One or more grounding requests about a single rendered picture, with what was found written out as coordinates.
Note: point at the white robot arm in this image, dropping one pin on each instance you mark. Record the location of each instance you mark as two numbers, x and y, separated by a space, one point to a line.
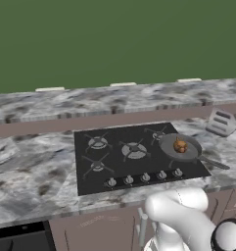
184 219

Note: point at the silver toaster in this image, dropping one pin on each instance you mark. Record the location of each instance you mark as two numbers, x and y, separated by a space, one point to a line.
221 122

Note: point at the brown roast chicken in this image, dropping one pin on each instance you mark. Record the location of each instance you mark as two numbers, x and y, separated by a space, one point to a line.
180 146

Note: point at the black appliance front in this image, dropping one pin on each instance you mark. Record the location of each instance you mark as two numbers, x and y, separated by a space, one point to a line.
20 238

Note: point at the black gas hob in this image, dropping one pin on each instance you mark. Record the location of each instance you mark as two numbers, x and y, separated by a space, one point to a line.
135 157

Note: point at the grey frying pan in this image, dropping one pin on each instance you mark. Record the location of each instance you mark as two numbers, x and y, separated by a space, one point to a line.
191 153

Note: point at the brown cupboard door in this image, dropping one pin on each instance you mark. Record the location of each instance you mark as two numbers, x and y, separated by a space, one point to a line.
225 202
96 228

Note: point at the silver hob knob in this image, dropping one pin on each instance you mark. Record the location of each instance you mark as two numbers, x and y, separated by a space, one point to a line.
111 182
178 172
145 177
162 175
128 179

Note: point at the pale stool seat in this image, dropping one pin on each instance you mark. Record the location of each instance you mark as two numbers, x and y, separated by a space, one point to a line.
189 79
123 84
50 89

